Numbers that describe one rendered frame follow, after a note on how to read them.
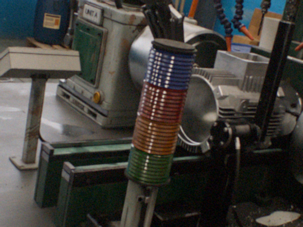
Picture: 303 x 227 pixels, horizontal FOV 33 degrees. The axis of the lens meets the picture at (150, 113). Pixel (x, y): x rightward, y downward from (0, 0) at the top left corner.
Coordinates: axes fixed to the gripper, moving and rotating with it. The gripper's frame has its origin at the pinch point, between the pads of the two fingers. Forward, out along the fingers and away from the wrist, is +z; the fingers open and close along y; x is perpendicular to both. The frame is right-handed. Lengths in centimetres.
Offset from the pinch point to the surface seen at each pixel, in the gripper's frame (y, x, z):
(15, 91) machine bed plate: 75, 19, 24
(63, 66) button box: 15.1, 19.5, -5.1
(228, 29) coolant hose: 8.0, -23.1, 4.1
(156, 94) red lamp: -38, 27, -21
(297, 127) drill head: -28.1, -6.7, 9.2
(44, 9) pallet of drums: 478, -138, 144
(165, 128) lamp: -39, 27, -17
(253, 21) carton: 433, -413, 277
